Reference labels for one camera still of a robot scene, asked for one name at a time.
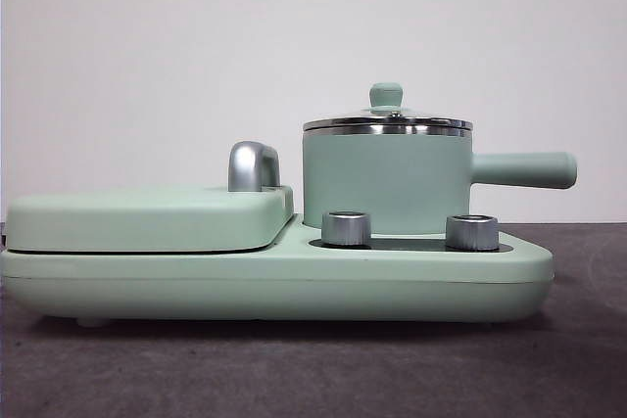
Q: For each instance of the green hinged griddle cover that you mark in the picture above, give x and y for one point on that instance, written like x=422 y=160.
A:
x=147 y=222

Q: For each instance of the silver control knob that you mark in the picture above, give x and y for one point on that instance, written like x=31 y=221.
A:
x=471 y=233
x=346 y=229

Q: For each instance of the green breakfast machine base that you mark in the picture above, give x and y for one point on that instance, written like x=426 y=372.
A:
x=416 y=286

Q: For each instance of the glass lid with green knob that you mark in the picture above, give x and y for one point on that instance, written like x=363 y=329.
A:
x=386 y=97

